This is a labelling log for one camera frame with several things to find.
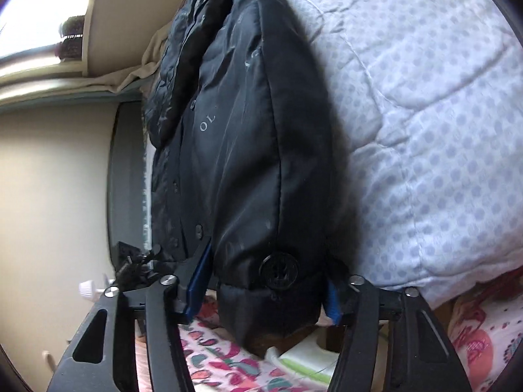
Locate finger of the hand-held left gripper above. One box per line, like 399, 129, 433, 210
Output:
137, 244, 164, 282

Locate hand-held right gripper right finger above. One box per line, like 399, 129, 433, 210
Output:
323, 265, 470, 392

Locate beige and teal curtain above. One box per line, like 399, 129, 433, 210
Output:
0, 28, 180, 109

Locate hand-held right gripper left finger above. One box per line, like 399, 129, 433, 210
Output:
47, 241, 213, 392

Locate white object with green stripe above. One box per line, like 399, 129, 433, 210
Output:
265, 335, 342, 385

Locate dark bed frame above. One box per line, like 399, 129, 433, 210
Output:
107, 100, 154, 290

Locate dark navy printed jacket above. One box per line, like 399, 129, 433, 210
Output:
141, 0, 356, 356

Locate white ribbed plastic object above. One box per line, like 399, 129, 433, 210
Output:
78, 278, 113, 300

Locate green floral mattress sheet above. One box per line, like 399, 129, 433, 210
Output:
141, 143, 154, 254

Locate window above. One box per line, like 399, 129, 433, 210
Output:
0, 0, 103, 86

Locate pink floral cloth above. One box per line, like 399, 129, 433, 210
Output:
135, 290, 523, 392

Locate white dotted quilted bed blanket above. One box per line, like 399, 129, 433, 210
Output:
257, 0, 523, 311

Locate dark windowsill object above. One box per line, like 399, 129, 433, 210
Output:
57, 15, 86, 61

